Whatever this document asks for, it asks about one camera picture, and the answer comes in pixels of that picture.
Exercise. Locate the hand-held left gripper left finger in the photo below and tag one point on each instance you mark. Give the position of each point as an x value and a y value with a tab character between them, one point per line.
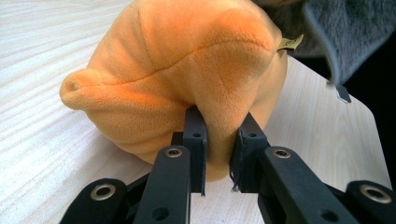
169	186

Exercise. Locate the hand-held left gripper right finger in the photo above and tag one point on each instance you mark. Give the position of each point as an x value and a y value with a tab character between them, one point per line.
286	186

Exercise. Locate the orange plush toy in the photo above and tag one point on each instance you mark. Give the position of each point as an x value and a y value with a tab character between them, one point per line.
174	71

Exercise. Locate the grey towel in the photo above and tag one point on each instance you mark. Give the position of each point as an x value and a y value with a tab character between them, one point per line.
351	34

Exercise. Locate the grey tape piece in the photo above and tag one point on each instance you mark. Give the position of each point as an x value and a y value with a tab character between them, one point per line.
342	93

